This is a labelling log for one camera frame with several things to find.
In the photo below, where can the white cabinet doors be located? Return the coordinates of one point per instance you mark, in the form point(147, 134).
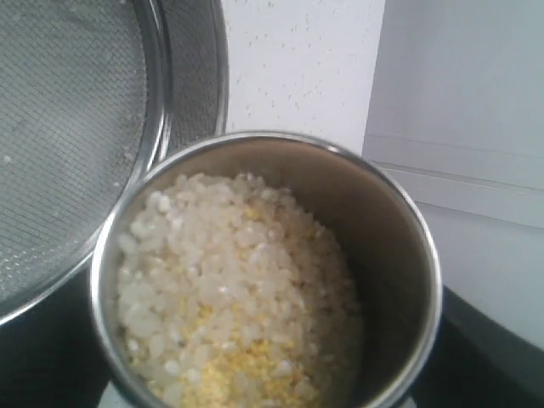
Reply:
point(456, 117)

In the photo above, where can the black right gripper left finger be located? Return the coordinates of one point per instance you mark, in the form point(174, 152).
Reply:
point(50, 356)

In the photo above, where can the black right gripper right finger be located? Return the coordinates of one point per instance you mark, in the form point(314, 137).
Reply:
point(478, 363)

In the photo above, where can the round steel mesh sieve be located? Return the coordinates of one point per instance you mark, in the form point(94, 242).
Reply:
point(93, 94)

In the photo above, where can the grain mixture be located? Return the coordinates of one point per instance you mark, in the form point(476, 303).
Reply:
point(230, 294)

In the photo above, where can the stainless steel cup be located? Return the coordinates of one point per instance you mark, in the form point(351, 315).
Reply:
point(389, 247)

